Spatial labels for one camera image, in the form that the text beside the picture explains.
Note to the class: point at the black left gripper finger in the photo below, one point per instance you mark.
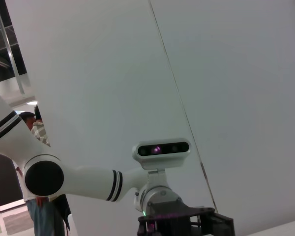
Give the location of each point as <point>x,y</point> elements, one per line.
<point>223,223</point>

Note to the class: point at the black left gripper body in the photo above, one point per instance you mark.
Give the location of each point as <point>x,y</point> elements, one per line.
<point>172,223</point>

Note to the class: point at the person in blue jeans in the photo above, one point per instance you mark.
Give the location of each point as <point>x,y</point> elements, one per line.
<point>39,216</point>

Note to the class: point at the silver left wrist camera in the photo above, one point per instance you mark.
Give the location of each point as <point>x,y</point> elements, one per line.
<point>162,150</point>

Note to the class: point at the person in checked shirt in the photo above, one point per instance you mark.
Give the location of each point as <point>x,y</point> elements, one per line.
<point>40,132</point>

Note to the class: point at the grey metal pole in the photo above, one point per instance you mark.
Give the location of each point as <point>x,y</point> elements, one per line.
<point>9,44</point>

